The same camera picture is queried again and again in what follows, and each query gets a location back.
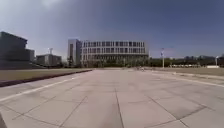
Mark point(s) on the grey stone slab plaza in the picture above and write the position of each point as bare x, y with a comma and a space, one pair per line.
126, 96

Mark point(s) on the dark glass building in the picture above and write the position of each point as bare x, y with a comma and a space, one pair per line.
13, 50

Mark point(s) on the dry grass field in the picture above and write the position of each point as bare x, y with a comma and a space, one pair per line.
30, 73

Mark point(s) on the white multi-storey building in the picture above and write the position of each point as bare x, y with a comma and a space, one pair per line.
110, 51

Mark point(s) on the low grey building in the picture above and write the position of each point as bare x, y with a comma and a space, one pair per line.
48, 59

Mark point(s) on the row of trees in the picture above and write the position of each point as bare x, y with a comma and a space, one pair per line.
186, 61

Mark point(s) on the white pole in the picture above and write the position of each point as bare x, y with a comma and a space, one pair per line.
163, 58

